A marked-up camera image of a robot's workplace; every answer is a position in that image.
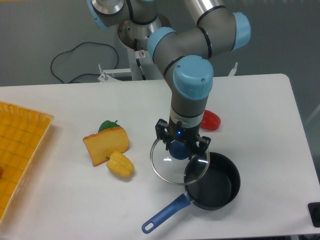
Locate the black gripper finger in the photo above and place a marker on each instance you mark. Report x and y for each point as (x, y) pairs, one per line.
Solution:
(198, 146)
(163, 134)

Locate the black device at table edge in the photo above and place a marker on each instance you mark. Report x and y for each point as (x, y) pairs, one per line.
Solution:
(314, 212)

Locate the glass lid blue knob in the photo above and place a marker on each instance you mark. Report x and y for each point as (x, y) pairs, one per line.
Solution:
(177, 165)

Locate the green toy bell pepper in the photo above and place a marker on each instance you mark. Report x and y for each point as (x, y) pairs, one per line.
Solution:
(107, 124)

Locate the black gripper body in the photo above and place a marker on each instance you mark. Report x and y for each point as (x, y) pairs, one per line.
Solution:
(183, 132)

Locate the yellow plastic basket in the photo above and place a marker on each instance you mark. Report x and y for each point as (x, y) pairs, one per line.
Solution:
(22, 131)

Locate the black saucepan blue handle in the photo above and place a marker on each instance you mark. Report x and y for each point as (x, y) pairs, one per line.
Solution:
(215, 189)

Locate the orange toy cheese wedge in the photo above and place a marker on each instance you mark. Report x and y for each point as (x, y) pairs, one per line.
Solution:
(101, 145)

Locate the yellow toy bell pepper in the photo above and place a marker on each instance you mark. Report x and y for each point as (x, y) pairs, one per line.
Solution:
(120, 165)

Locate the red toy bell pepper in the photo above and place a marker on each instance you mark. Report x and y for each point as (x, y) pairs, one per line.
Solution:
(210, 121)

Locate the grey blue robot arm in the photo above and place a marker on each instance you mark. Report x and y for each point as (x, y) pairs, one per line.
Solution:
(183, 59)

